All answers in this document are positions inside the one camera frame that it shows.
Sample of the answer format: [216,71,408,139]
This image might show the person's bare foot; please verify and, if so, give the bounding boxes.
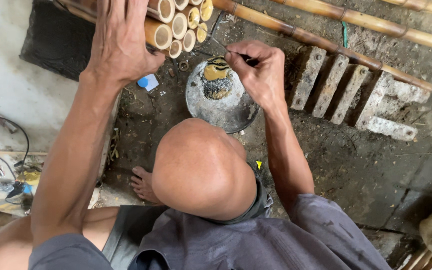
[130,166,164,206]

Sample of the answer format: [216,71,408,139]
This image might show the person's grey shorts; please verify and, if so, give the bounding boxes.
[28,170,392,270]

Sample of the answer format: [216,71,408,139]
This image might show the black mat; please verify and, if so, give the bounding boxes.
[19,0,97,82]

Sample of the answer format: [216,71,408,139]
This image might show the yellow-brown putty blob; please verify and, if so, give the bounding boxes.
[203,56,232,82]

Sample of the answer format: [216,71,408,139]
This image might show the dark grey powder pile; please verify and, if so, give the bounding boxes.
[202,77,234,101]

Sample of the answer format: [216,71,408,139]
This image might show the person's left hand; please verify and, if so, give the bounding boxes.
[84,0,166,87]

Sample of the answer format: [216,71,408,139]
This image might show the long yellow bamboo pole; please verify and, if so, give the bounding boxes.
[268,0,432,53]

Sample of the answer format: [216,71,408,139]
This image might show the black cable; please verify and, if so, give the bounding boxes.
[0,114,31,181]

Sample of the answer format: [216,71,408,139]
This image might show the round grey metal lid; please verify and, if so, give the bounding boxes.
[185,56,261,134]

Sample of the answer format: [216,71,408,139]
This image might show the long brown bamboo pole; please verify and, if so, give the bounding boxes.
[211,0,432,93]

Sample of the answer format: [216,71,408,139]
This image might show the pale wooden sticks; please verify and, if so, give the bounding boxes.
[399,248,432,270]

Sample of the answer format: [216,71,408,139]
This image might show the thin metal spatula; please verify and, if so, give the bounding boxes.
[197,24,260,67]

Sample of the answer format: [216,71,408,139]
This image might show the person's bare knee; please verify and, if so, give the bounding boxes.
[151,118,258,222]

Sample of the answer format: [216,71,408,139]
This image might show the person's right hand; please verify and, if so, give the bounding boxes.
[224,40,286,110]

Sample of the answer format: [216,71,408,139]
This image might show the grey toothed bolted block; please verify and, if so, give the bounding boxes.
[289,46,431,142]

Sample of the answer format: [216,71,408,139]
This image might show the white paper scrap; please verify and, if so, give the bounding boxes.
[143,73,160,93]

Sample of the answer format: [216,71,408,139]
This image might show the short yellow bamboo pole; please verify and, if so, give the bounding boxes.
[380,0,432,14]

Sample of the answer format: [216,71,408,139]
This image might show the bundle of cut bamboo tubes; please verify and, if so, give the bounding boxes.
[53,0,214,59]

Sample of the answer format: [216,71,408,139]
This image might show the person's bare thigh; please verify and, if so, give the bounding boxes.
[0,206,121,270]

